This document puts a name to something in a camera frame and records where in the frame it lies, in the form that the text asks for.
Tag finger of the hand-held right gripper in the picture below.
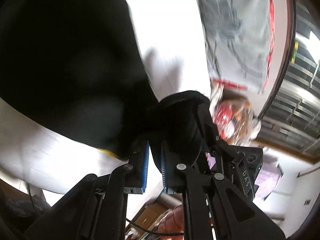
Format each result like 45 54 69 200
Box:
196 102 242 178

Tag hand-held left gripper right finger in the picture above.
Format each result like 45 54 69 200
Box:
160 140 285 240

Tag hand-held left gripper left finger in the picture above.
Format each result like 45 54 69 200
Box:
22 140 150 240

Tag black pants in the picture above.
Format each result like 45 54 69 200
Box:
0 0 210 175

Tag person's right hand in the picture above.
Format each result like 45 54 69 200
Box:
159 204 185 235

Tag crumpled red snack wrapper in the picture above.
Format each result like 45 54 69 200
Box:
210 85 262 145

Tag purple cloth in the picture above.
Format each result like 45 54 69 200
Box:
255 155 284 200

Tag wooden furniture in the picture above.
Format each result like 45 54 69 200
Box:
125 200 175 240

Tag metal window grille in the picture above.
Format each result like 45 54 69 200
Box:
260 0 320 155

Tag grey floral pillow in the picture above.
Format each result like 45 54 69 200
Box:
190 0 272 93

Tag dark cloth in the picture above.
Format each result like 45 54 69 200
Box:
0 180 52 240

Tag dark wooden window sill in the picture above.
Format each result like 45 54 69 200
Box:
257 0 299 120

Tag black cable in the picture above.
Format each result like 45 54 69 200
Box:
125 217 185 236

